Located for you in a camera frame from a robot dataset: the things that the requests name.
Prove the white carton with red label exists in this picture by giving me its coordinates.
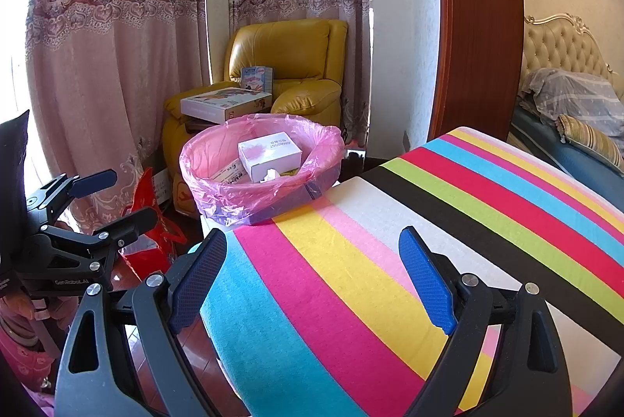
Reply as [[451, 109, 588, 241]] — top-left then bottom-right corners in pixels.
[[209, 159, 255, 190]]

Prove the red shopping bag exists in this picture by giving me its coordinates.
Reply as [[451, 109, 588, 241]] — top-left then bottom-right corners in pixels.
[[119, 168, 188, 281]]

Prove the bed with blue sheet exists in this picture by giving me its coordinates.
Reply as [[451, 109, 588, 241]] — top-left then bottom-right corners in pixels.
[[509, 105, 624, 198]]

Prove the small blue box on armchair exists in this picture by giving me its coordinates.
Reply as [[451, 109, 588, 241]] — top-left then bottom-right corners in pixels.
[[241, 66, 274, 92]]

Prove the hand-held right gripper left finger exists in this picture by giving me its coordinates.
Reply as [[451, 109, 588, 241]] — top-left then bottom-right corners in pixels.
[[56, 228, 228, 417]]

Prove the person's left hand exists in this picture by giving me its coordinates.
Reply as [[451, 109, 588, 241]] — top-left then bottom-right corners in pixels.
[[7, 295, 66, 325]]

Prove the brown wooden door frame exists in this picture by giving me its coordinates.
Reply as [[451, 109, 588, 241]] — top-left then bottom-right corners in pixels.
[[434, 0, 525, 142]]

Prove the striped colourful tablecloth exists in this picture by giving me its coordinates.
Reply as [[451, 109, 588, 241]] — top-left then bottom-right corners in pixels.
[[200, 127, 624, 417]]

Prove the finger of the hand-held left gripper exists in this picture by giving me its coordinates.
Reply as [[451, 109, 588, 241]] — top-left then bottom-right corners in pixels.
[[67, 170, 118, 200], [94, 207, 158, 248]]

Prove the brown cardboard box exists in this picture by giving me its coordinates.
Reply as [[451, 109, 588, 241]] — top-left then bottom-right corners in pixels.
[[153, 168, 185, 209]]

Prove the striped pillow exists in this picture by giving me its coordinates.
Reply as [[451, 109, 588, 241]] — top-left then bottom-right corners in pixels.
[[557, 114, 624, 169]]

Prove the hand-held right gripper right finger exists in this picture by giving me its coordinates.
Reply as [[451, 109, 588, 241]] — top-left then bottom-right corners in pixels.
[[398, 226, 572, 417]]

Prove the yellow leather armchair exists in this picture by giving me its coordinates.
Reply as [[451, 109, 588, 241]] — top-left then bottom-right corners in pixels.
[[161, 18, 348, 216]]

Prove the beige tufted headboard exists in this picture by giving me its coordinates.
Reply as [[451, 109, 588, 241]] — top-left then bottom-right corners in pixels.
[[517, 12, 616, 106]]

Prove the pink quilted clothing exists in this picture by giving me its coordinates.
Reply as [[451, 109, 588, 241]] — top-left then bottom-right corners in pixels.
[[0, 329, 54, 408]]

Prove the bin with pink plastic bag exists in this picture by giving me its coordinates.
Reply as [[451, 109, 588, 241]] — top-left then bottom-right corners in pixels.
[[179, 114, 343, 225]]

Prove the flat white printed box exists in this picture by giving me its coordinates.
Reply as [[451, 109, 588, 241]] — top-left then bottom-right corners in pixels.
[[180, 88, 273, 124]]

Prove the white cardboard box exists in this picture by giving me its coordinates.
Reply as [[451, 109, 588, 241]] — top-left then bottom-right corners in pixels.
[[238, 133, 304, 183]]

